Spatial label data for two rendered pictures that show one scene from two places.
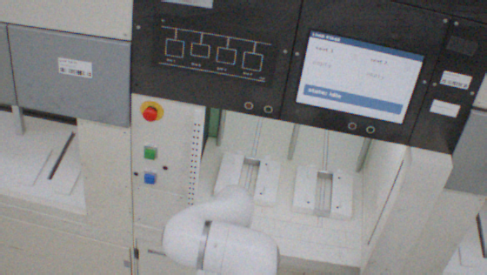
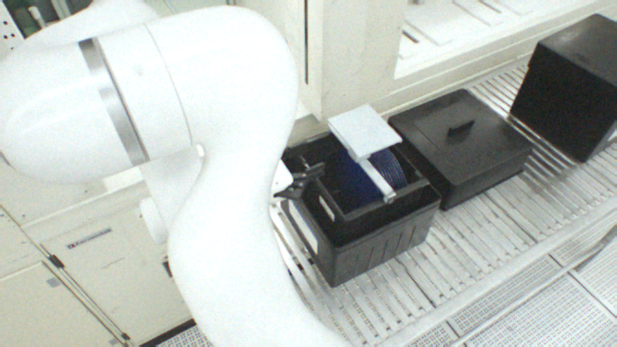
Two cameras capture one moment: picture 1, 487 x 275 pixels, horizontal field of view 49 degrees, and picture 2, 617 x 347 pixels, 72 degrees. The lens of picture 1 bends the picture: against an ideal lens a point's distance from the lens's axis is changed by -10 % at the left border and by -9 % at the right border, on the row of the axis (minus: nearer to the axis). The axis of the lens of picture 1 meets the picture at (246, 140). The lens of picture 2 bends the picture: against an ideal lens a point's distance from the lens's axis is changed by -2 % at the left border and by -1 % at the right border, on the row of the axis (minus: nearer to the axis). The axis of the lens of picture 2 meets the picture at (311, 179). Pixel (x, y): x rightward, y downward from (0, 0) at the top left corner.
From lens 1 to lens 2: 78 cm
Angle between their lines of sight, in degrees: 25
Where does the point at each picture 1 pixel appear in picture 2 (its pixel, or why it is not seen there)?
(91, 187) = not seen: outside the picture
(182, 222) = (16, 68)
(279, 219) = not seen: hidden behind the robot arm
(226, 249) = (171, 64)
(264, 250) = (252, 24)
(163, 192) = not seen: hidden behind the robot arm
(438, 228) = (376, 15)
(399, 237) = (344, 43)
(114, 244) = (16, 272)
